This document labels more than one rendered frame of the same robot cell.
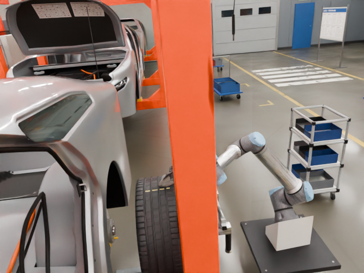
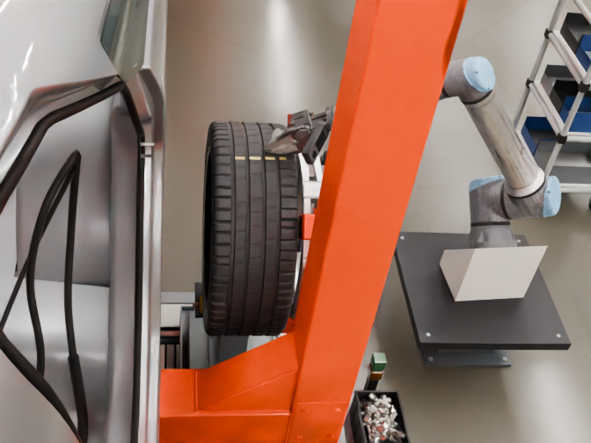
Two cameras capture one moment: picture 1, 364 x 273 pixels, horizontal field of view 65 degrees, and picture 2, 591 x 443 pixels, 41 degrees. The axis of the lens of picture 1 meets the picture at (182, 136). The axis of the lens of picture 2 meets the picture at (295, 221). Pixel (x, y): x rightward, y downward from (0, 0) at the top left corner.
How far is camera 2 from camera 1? 0.62 m
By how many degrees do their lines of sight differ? 20
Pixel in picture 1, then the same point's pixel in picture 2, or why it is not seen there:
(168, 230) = (275, 243)
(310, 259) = (516, 325)
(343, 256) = (579, 327)
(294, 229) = (502, 267)
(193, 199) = (362, 210)
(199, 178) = (385, 177)
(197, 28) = not seen: outside the picture
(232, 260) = not seen: hidden behind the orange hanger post
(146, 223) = (234, 225)
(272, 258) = (445, 313)
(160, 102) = not seen: outside the picture
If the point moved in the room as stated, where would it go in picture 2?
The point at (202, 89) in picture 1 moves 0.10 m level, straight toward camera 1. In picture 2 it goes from (438, 31) to (443, 60)
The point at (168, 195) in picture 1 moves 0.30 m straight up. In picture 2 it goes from (282, 173) to (295, 82)
